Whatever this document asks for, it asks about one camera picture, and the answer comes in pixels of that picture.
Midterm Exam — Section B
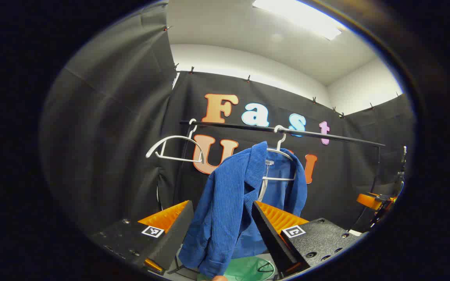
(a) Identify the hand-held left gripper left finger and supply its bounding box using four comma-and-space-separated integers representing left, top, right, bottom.
88, 200, 195, 276

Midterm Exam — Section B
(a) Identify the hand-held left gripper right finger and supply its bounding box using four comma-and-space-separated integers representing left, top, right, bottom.
251, 200, 363, 278

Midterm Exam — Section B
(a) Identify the green laundry hamper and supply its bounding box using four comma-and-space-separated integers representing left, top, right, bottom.
197, 254, 278, 281

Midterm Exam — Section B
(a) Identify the white clothes hanger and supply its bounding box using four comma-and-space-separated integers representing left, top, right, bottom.
146, 119, 206, 164
262, 125, 300, 182

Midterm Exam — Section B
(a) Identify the black clothes rack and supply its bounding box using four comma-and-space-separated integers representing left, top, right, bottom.
172, 119, 386, 205

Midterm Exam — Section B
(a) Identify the black backdrop cloth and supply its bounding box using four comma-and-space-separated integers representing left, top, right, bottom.
39, 2, 417, 235

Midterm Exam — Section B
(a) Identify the ceiling light panel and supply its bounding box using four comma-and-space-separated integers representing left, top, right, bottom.
252, 0, 346, 41

